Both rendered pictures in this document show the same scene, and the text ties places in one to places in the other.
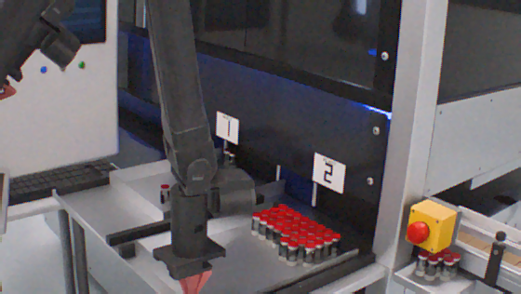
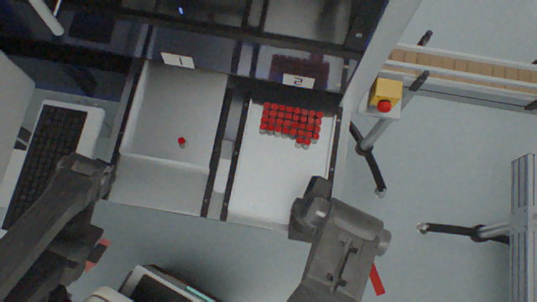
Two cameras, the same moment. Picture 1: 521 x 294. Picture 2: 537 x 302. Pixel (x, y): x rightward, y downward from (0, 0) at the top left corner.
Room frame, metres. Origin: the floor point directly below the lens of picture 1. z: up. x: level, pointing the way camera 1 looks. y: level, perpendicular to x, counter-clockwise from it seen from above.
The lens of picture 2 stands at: (0.77, 0.31, 2.14)
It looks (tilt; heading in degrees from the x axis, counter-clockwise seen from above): 73 degrees down; 314
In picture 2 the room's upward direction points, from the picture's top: 7 degrees clockwise
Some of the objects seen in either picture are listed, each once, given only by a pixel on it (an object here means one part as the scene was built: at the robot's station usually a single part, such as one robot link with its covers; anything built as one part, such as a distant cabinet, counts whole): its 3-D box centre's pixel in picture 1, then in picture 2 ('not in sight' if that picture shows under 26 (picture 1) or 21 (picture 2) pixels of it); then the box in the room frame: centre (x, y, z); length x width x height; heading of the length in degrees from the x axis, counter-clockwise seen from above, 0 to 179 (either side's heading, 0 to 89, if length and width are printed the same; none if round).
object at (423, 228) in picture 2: not in sight; (475, 234); (0.29, -0.65, 0.07); 0.50 x 0.08 x 0.14; 41
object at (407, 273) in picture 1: (439, 277); (380, 96); (0.96, -0.36, 0.87); 0.14 x 0.13 x 0.02; 131
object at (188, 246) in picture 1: (189, 239); (304, 220); (0.81, 0.10, 1.02); 0.10 x 0.07 x 0.07; 130
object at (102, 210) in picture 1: (212, 227); (229, 141); (1.14, 0.09, 0.87); 0.70 x 0.48 x 0.02; 41
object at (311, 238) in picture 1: (290, 235); (289, 127); (1.05, -0.07, 0.90); 0.18 x 0.02 x 0.05; 40
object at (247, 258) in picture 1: (247, 254); (284, 162); (0.98, 0.02, 0.90); 0.34 x 0.26 x 0.04; 130
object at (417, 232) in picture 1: (419, 232); (384, 105); (0.91, -0.29, 0.99); 0.04 x 0.04 x 0.04; 41
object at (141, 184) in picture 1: (195, 182); (178, 106); (1.31, 0.15, 0.90); 0.34 x 0.26 x 0.04; 131
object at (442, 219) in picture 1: (433, 224); (386, 91); (0.94, -0.32, 0.99); 0.08 x 0.07 x 0.07; 131
